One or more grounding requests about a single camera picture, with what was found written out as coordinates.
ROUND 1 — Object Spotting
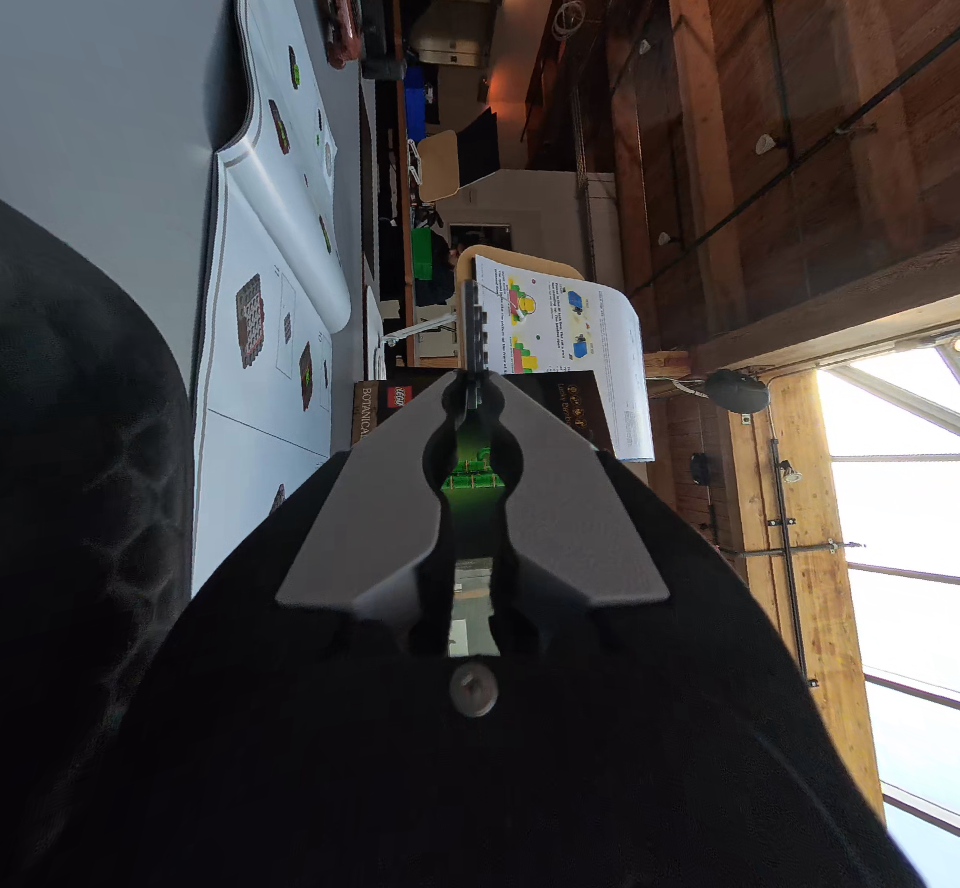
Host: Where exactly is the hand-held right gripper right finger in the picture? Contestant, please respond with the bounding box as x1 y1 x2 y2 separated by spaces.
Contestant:
489 371 671 653

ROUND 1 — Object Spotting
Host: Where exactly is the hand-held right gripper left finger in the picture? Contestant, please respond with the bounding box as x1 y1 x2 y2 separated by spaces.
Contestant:
274 371 459 653

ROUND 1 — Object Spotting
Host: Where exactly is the dark grey long brick plate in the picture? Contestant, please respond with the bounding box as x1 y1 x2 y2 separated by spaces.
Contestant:
462 279 489 409

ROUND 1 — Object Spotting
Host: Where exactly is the black building set box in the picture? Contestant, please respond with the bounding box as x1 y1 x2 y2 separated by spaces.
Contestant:
351 369 618 559

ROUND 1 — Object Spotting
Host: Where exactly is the open instruction booklet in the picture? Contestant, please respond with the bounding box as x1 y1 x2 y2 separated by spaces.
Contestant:
191 0 354 597

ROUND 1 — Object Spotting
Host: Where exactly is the printed instruction sheet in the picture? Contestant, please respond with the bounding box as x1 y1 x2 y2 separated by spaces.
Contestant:
474 254 655 463

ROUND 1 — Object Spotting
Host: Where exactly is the black ceiling dome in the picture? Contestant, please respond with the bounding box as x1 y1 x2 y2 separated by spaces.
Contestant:
705 369 772 414

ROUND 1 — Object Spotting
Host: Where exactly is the wooden document stand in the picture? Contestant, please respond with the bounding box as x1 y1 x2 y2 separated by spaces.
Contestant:
365 245 586 379

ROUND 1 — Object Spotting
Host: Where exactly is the large bright window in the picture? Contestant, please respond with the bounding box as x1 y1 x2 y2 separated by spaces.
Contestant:
817 337 960 888

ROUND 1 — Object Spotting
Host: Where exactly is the wooden chair back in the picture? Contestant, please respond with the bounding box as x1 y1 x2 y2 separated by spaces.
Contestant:
417 129 460 203

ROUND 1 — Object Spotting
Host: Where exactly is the black monitor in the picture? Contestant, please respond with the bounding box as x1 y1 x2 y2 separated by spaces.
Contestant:
457 108 501 188

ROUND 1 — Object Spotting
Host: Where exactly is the blue storage bin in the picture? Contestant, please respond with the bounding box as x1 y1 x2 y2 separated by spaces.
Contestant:
403 65 427 143

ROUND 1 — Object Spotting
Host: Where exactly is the dark grey device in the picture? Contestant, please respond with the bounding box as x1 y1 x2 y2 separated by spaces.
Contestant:
360 0 410 81

